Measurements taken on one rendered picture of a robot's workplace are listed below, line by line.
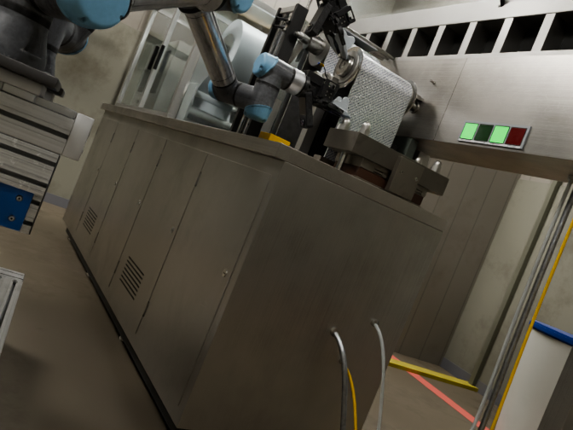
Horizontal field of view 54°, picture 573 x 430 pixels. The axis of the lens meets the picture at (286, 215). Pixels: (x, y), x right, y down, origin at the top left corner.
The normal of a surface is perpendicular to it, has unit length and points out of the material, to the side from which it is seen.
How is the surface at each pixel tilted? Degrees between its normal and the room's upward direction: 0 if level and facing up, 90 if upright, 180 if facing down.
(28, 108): 90
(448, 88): 90
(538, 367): 94
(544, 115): 90
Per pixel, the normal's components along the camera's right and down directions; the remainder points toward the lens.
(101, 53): 0.35, 0.17
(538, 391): -0.76, -0.22
